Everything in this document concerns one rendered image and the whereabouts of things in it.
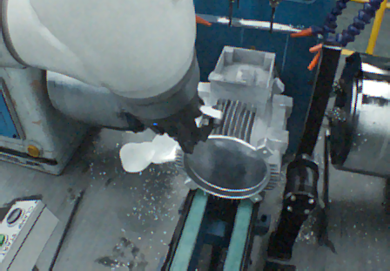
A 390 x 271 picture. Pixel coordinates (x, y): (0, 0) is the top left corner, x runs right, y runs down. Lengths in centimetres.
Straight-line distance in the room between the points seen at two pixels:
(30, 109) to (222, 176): 45
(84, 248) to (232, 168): 37
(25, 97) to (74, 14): 63
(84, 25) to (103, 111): 54
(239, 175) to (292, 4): 43
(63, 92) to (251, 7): 48
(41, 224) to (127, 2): 42
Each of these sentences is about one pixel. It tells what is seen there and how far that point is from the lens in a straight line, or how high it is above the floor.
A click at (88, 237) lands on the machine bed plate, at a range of 84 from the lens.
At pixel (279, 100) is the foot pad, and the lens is 71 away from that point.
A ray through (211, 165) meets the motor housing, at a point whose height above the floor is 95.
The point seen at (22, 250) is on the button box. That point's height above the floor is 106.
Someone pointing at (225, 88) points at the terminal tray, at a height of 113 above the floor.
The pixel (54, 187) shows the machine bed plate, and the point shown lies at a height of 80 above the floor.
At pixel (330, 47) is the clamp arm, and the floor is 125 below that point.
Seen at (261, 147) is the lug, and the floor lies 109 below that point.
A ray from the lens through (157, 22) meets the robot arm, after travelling 23.
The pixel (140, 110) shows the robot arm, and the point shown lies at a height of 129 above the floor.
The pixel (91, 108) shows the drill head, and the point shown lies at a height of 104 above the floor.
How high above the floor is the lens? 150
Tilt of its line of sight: 42 degrees down
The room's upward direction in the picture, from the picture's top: straight up
